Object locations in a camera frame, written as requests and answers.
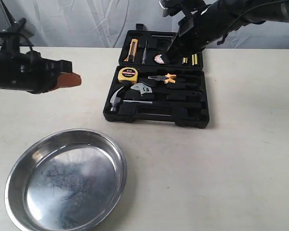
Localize steel claw hammer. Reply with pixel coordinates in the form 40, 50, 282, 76
110, 86, 200, 113

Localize grey test pen screwdriver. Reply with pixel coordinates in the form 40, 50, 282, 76
141, 40, 147, 64

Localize yellow tape measure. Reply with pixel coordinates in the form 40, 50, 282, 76
118, 67, 138, 84

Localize orange handled pliers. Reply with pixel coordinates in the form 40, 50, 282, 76
147, 74, 177, 84

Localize yellow black screwdriver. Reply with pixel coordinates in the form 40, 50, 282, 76
182, 57, 188, 65
191, 53, 198, 66

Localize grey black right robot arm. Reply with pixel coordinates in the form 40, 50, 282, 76
160, 0, 289, 64

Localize silver adjustable wrench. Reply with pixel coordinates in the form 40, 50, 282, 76
131, 82, 153, 96

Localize yellow utility knife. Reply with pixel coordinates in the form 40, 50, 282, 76
124, 38, 138, 62

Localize roll of electrical tape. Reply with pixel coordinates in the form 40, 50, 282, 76
154, 54, 168, 64

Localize black plastic tool case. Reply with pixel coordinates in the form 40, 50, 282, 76
103, 24, 210, 128

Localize dark vertical pole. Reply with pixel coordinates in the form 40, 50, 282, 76
0, 0, 33, 46

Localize white backdrop curtain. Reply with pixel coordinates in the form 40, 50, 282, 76
5, 0, 289, 49

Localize round stainless steel tray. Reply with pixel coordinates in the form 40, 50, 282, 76
4, 128, 127, 231

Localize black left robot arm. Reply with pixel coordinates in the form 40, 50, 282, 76
0, 18, 81, 94

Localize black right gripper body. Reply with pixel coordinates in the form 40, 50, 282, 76
163, 9, 214, 64

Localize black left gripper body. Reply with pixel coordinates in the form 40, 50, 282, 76
19, 51, 72, 94

